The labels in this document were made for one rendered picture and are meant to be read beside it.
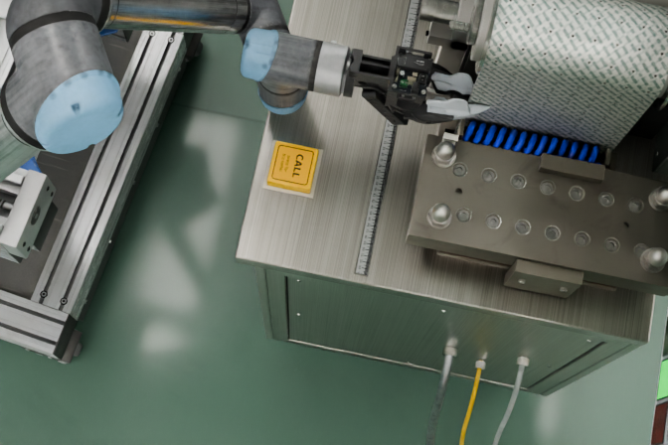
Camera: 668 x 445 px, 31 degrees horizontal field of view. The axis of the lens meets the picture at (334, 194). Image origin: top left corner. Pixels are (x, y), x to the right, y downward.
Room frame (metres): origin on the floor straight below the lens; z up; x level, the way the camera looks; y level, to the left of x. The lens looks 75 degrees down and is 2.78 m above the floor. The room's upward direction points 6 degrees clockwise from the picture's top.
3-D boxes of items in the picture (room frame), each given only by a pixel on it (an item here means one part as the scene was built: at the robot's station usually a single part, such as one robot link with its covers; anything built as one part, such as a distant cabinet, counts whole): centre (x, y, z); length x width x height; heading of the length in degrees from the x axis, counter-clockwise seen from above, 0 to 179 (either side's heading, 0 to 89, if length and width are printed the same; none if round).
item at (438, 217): (0.46, -0.16, 1.05); 0.04 x 0.04 x 0.04
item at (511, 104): (0.62, -0.30, 1.11); 0.23 x 0.01 x 0.18; 85
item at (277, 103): (0.67, 0.10, 1.01); 0.11 x 0.08 x 0.11; 26
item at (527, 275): (0.40, -0.33, 0.96); 0.10 x 0.03 x 0.11; 85
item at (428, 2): (0.73, -0.10, 1.18); 0.04 x 0.02 x 0.04; 175
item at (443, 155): (0.56, -0.16, 1.05); 0.04 x 0.04 x 0.04
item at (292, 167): (0.55, 0.07, 0.91); 0.07 x 0.07 x 0.02; 85
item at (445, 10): (0.73, -0.14, 1.05); 0.06 x 0.05 x 0.31; 85
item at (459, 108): (0.61, -0.16, 1.11); 0.09 x 0.03 x 0.06; 84
